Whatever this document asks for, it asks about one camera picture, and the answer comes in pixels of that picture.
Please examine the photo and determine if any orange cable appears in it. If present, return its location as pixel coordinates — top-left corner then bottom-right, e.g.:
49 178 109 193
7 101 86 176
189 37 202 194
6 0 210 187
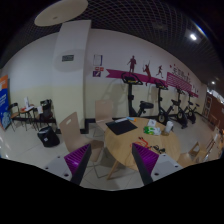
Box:
134 136 152 148

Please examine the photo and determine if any black exercise bike left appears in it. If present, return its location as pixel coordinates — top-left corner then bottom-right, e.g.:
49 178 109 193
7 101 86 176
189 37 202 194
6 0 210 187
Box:
120 72 155 118

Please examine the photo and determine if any black exercise bike right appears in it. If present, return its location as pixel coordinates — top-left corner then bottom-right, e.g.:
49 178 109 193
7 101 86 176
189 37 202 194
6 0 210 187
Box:
184 93 199 123

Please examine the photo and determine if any wooden chair near left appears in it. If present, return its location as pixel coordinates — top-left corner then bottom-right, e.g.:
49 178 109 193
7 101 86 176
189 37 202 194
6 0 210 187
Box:
59 112 104 162

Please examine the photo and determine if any round wooden table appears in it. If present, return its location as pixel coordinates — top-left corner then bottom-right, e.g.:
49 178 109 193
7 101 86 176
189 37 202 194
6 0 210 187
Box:
105 117 181 179

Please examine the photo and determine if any orange blue banner stand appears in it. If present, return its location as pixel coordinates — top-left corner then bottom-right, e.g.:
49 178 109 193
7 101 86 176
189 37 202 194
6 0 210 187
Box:
0 75 11 130

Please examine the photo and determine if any black charger with cable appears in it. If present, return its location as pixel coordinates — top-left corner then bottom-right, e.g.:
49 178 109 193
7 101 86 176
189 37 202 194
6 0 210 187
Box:
149 145 166 154

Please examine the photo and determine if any black chair far left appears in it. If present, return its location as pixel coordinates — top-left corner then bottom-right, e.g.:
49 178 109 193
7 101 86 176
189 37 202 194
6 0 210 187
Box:
8 103 21 126

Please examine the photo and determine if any white paper cup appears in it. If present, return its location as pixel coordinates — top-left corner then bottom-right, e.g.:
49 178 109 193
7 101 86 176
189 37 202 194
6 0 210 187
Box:
165 121 173 133

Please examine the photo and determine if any green white package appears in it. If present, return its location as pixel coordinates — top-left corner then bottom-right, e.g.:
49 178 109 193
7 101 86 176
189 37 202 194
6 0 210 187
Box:
144 126 161 135

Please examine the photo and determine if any blue white pen box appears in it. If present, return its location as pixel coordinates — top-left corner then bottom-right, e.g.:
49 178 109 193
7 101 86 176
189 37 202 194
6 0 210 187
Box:
115 117 136 123

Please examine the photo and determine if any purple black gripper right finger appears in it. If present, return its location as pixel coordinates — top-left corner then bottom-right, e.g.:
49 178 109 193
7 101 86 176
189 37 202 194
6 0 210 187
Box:
132 143 159 185

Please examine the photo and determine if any wooden chair right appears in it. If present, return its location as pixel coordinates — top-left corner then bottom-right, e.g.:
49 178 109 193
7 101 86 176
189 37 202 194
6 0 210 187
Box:
177 134 220 167

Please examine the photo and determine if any round white ceiling lamp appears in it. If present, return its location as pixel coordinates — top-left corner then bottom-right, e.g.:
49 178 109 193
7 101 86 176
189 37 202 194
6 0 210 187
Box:
34 0 88 27

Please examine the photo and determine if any black exercise bike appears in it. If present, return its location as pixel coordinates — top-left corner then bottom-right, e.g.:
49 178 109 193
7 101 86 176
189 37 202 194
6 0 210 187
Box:
184 93 199 123
120 72 155 118
153 80 189 130

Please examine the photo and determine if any black chair by pillar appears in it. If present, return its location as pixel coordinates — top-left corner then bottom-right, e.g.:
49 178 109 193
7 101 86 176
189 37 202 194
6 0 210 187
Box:
36 99 56 125

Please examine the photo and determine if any small black side table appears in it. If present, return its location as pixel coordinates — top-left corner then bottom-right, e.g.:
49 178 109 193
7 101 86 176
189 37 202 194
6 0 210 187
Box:
19 104 35 128

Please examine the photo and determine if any black mat on table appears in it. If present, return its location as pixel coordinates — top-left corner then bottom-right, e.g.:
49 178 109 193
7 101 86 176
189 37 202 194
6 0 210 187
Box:
107 120 136 135

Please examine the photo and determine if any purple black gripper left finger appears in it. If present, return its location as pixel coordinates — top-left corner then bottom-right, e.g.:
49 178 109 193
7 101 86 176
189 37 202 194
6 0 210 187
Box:
64 144 92 185

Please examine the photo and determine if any wooden chair behind table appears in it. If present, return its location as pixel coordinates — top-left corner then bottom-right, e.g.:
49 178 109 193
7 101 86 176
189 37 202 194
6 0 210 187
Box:
95 100 113 131

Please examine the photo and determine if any black exercise bike middle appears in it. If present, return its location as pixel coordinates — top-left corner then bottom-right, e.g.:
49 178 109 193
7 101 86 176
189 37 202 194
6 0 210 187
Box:
153 80 189 130

